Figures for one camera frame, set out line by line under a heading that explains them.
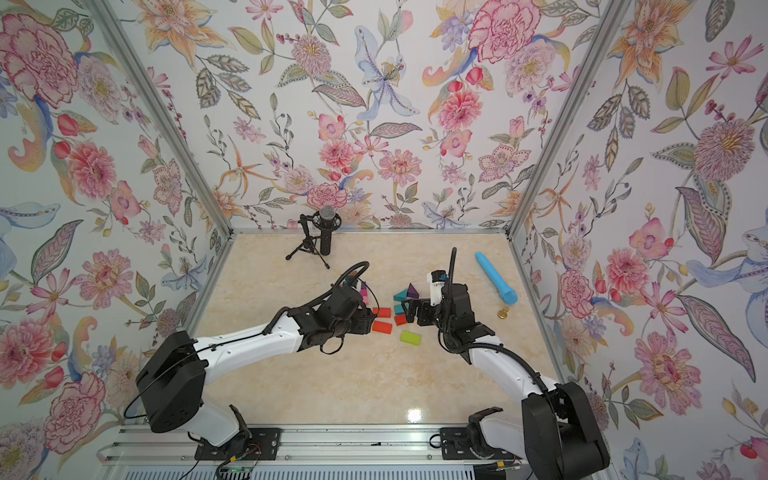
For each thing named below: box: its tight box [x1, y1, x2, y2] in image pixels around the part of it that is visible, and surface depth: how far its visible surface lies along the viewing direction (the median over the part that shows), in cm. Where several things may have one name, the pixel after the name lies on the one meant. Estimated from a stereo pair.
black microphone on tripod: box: [285, 205, 342, 270], surface depth 103 cm
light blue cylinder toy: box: [475, 251, 519, 305], surface depth 106 cm
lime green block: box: [400, 330, 421, 346], surface depth 93 cm
